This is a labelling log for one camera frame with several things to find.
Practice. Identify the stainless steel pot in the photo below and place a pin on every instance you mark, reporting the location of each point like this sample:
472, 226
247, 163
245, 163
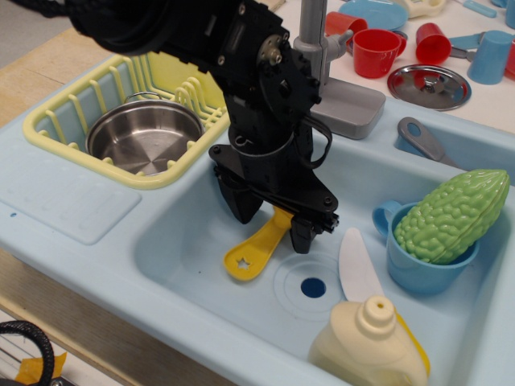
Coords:
145, 135

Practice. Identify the grey plastic spatula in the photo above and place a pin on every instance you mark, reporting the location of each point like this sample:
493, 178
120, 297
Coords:
415, 138

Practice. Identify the grey toy faucet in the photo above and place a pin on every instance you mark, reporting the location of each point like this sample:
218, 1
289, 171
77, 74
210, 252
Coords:
349, 110

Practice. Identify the light blue toy sink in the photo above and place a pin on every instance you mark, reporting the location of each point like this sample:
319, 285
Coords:
133, 280

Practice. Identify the white plastic knife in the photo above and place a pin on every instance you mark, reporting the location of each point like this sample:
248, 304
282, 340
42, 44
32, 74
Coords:
358, 278

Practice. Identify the blue plastic plate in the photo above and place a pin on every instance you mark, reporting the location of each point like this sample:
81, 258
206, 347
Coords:
385, 15

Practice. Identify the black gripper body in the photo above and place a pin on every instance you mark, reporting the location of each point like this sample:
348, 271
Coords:
281, 178

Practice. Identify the cream toy appliance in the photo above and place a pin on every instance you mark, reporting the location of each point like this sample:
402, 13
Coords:
419, 8

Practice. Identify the green bitter melon toy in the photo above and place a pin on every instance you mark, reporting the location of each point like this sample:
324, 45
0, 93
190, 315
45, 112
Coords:
457, 213

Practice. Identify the red cup with handle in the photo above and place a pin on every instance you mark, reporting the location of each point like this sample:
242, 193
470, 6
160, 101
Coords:
375, 50

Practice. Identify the yellow tape piece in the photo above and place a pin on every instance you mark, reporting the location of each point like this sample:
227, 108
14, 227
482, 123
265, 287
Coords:
31, 369

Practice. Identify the yellow dish brush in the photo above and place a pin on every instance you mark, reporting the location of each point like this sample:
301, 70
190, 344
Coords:
247, 260

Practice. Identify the light blue tumbler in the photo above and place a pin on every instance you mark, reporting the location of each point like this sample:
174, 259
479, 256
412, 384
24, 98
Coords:
488, 65

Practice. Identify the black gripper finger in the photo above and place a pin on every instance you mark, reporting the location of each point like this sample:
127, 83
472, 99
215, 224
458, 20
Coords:
241, 200
302, 233

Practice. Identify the pale yellow dish rack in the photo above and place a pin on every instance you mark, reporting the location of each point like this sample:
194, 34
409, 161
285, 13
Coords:
60, 124

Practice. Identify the blue plastic cup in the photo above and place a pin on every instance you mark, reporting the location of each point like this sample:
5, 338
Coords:
408, 272

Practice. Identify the red cup behind faucet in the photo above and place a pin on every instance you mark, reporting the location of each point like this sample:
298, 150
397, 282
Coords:
337, 23

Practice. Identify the red cup lying down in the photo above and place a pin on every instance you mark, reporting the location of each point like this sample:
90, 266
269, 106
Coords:
432, 46

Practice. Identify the steel pot lid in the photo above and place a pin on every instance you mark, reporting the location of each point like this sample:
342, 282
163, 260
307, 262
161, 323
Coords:
429, 86

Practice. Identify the blue handled utensil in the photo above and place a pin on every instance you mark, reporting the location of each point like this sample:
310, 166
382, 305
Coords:
465, 47

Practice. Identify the blue plastic utensil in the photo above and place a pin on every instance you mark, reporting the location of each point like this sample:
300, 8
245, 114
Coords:
479, 8

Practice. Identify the cream soap bottle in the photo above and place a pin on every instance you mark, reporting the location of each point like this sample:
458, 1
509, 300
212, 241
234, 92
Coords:
365, 344

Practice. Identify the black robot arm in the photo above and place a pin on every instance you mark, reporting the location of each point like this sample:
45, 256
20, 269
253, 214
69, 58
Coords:
267, 86

